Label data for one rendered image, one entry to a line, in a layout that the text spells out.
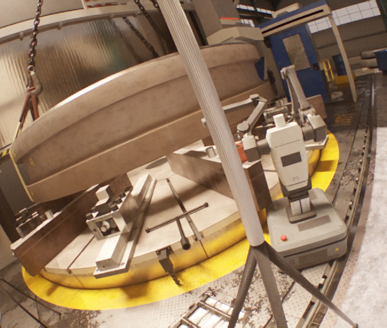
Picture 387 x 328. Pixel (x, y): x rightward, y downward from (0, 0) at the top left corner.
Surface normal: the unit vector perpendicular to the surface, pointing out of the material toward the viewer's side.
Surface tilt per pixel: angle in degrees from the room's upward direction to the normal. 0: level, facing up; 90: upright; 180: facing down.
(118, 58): 90
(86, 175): 90
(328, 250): 90
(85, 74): 90
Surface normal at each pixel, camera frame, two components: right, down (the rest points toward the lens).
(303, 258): -0.18, 0.34
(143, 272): 0.07, 0.26
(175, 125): 0.32, 0.15
